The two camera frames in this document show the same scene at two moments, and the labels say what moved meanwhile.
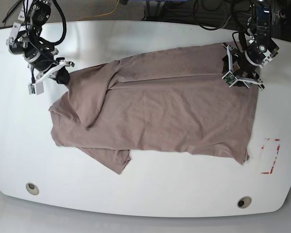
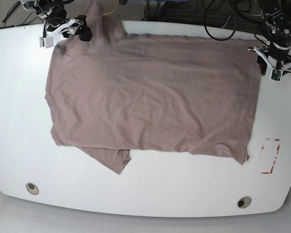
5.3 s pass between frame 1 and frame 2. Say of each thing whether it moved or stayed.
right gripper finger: moved
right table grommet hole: stayed
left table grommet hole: stayed
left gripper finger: moved
